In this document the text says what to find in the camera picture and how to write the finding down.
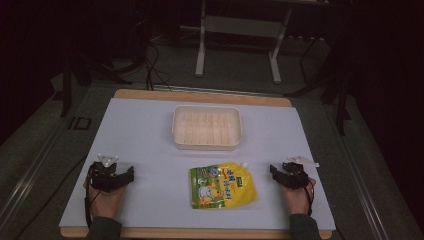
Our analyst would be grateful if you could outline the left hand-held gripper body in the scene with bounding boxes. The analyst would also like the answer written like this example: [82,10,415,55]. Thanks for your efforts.
[87,153,120,193]

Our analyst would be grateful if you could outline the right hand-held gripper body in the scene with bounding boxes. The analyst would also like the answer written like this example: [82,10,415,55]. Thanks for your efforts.
[281,155,320,191]

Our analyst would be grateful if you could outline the person's right hand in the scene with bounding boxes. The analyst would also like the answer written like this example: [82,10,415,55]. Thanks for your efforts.
[279,176,317,217]

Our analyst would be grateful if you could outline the person's left hand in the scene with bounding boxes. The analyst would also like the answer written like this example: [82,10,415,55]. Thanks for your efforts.
[84,179,128,220]

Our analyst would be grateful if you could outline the white table mat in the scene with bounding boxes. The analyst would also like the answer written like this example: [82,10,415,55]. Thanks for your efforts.
[58,97,337,232]

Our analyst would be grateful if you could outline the yellow spouted pouch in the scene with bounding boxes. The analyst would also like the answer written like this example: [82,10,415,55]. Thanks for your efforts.
[189,161,259,210]

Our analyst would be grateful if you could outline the black metal stand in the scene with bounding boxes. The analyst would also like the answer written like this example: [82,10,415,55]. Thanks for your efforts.
[59,49,134,118]
[286,36,353,136]

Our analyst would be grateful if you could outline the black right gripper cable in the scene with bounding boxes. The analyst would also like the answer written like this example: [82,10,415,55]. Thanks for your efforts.
[301,178,316,218]

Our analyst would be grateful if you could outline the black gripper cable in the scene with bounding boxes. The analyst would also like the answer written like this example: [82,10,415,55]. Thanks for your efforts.
[83,166,102,229]
[301,178,316,218]

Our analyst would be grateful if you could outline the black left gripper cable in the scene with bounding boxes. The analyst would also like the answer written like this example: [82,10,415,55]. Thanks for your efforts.
[83,166,102,229]

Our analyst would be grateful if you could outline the black floor cables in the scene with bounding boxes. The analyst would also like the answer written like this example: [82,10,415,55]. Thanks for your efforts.
[143,43,174,92]

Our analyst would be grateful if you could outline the white metal stand frame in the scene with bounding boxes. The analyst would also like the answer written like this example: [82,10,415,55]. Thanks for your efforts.
[194,0,294,85]

